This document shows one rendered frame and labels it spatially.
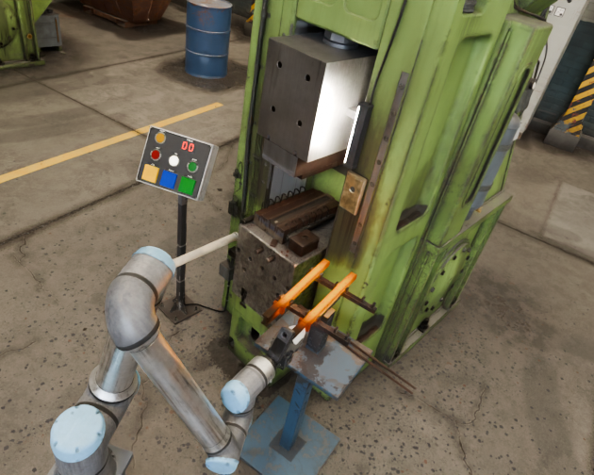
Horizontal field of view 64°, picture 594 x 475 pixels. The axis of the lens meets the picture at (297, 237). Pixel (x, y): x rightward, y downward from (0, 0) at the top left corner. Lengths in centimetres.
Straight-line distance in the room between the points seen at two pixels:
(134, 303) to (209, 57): 568
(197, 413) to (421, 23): 137
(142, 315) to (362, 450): 175
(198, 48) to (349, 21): 489
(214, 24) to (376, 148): 489
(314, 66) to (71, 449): 146
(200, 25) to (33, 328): 452
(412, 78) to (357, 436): 181
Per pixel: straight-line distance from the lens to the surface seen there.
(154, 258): 127
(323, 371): 192
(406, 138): 181
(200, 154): 235
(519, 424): 319
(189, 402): 135
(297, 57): 188
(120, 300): 119
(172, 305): 313
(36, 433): 271
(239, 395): 146
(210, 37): 660
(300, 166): 200
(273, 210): 228
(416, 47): 174
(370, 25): 184
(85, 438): 162
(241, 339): 276
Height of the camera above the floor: 225
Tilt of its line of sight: 36 degrees down
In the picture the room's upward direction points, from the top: 12 degrees clockwise
